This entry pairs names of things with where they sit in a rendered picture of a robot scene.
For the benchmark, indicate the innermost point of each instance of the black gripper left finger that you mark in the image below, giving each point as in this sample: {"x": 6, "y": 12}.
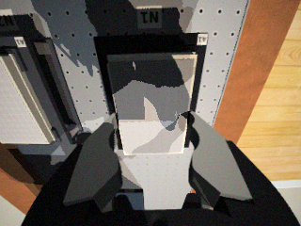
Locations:
{"x": 85, "y": 185}

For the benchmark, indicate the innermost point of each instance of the grey square label with black lettering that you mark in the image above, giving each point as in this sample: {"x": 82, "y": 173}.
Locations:
{"x": 149, "y": 17}
{"x": 7, "y": 21}

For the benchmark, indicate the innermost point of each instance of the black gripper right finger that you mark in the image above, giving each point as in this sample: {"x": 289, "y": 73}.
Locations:
{"x": 228, "y": 182}

